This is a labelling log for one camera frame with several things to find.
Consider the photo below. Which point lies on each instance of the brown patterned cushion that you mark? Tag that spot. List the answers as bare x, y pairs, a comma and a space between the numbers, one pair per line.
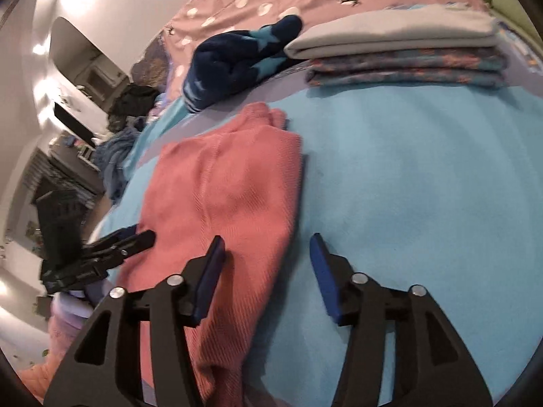
148, 63

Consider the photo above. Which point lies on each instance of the folded grey garment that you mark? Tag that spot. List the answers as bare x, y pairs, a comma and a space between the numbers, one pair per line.
394, 29

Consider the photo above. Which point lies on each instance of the light blue blanket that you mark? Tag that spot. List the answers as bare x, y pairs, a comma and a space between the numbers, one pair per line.
424, 178

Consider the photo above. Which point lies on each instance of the large green pillow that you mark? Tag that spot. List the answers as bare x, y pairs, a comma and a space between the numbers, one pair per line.
509, 4

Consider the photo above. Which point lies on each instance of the blue cloth pile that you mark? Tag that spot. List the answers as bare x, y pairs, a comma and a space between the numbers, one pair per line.
114, 157

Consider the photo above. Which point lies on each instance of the navy star-print garment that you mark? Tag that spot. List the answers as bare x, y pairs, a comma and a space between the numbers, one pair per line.
229, 63

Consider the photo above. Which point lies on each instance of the dark slatted furniture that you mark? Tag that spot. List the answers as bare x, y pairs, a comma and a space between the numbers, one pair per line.
63, 174

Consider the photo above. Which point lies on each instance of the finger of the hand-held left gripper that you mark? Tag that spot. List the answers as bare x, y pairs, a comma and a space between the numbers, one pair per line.
135, 241
125, 232

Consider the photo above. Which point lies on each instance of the folded floral patterned garment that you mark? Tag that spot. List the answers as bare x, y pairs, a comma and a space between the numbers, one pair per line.
407, 78
407, 57

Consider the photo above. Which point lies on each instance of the coral knit garment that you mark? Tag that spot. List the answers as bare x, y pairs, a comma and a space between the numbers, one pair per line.
229, 186

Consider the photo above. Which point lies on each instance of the arched wall mirror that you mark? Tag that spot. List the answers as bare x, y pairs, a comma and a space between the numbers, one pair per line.
80, 59

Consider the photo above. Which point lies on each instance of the black monitor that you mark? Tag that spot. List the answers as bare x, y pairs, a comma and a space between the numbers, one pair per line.
72, 123

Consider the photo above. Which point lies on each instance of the dark clothes pile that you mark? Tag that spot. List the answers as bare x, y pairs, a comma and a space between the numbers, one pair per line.
131, 106

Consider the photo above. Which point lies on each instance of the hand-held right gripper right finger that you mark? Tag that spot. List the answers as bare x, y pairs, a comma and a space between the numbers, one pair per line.
322, 271

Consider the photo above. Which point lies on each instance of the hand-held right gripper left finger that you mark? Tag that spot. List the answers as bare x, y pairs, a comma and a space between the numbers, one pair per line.
210, 271

